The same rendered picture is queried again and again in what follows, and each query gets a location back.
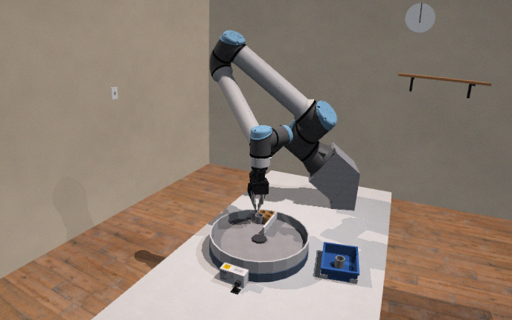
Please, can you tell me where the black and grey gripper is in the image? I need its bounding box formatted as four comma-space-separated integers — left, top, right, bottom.
247, 167, 269, 210

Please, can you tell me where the blue crate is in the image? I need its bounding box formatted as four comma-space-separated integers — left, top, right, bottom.
319, 242, 359, 284

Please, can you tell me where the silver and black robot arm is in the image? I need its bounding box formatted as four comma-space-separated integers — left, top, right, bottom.
210, 31, 337, 174

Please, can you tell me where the grey metal cylinder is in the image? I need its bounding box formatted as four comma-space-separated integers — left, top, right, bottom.
334, 255, 345, 269
255, 213, 263, 224
250, 210, 259, 220

